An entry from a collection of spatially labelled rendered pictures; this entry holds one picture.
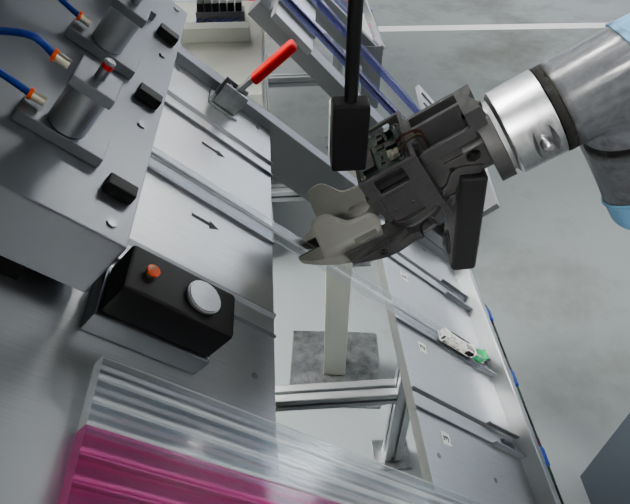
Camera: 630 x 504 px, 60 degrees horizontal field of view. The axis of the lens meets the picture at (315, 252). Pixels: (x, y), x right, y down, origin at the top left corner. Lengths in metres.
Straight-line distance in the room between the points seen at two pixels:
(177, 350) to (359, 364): 1.27
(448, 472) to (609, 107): 0.34
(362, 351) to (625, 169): 1.21
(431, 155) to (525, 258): 1.58
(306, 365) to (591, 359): 0.83
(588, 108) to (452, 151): 0.10
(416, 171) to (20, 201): 0.29
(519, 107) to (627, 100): 0.08
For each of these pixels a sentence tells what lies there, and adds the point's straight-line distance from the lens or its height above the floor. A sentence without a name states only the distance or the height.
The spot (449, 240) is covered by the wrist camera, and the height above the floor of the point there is 0.96.
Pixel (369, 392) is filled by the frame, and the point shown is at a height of 0.32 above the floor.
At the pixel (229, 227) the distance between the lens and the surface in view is 0.49.
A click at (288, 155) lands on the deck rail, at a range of 0.70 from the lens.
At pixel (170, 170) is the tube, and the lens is 0.48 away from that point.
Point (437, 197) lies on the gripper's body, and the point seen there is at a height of 1.04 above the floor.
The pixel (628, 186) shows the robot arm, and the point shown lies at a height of 1.05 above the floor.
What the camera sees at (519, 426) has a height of 0.73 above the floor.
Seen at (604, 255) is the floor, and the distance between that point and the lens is 2.15.
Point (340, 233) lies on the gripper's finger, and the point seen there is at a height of 1.00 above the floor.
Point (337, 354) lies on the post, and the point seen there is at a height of 0.11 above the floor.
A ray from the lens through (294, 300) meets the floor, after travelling 1.76.
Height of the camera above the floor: 1.33
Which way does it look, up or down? 44 degrees down
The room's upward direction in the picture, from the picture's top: straight up
